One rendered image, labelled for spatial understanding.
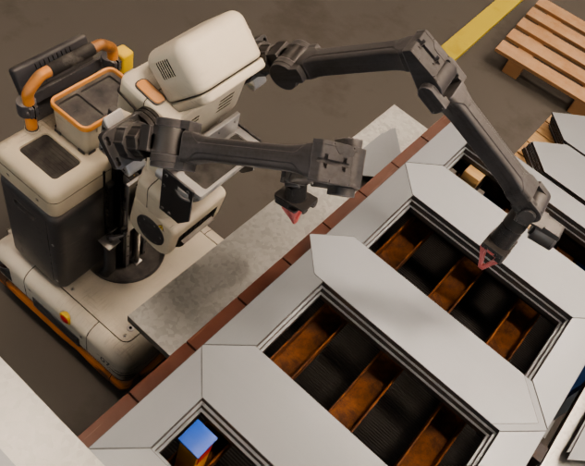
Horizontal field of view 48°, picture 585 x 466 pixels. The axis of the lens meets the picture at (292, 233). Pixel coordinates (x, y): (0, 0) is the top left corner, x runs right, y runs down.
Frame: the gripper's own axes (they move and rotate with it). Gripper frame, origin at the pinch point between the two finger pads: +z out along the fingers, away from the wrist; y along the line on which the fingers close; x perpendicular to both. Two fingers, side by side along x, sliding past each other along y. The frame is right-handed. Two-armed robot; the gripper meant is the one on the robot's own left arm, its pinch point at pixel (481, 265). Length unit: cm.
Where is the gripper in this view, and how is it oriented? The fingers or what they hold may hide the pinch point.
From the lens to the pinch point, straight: 175.7
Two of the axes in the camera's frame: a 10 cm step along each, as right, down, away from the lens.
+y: 5.8, -3.8, 7.2
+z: -3.4, 6.9, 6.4
